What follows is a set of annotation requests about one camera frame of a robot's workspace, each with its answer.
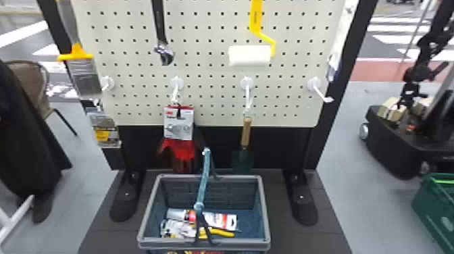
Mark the green trowel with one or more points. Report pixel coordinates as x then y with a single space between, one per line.
243 161

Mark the white pegboard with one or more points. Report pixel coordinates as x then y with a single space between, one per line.
213 92

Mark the red gloves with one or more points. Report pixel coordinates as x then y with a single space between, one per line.
178 142

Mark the yellow paint roller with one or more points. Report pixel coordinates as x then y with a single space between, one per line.
249 55

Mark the blue basket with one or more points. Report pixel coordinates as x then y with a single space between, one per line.
251 216

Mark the white red tool packet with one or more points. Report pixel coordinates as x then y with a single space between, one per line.
221 220

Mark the yellow pliers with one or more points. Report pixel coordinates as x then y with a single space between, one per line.
221 233

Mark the black wrench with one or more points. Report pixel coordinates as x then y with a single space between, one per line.
161 35

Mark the white gloves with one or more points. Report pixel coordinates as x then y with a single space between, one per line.
341 39

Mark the yellow scraper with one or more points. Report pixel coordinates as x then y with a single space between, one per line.
83 72

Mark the brown chair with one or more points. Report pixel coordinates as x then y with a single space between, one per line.
33 83

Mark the green basket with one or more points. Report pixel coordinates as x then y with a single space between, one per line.
434 205

